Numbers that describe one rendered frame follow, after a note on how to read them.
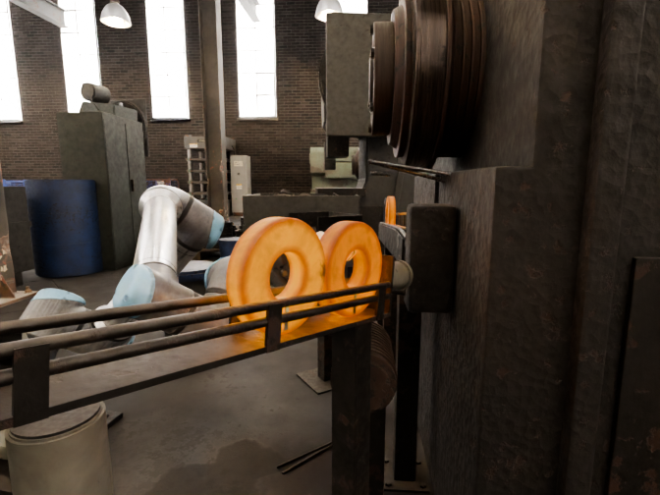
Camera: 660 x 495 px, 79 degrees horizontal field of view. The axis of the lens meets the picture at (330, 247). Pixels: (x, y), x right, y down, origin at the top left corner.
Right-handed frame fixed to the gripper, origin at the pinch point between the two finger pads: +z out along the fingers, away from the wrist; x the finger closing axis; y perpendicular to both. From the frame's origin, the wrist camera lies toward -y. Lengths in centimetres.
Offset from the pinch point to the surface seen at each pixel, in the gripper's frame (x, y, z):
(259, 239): -20.7, 4.6, 3.3
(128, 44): 502, 706, -942
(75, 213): 84, 99, -355
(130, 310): -34.7, -0.1, -2.7
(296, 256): -13.5, 1.7, 1.5
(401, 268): 13.6, -4.3, 0.9
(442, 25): 33, 43, 14
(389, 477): 39, -64, -35
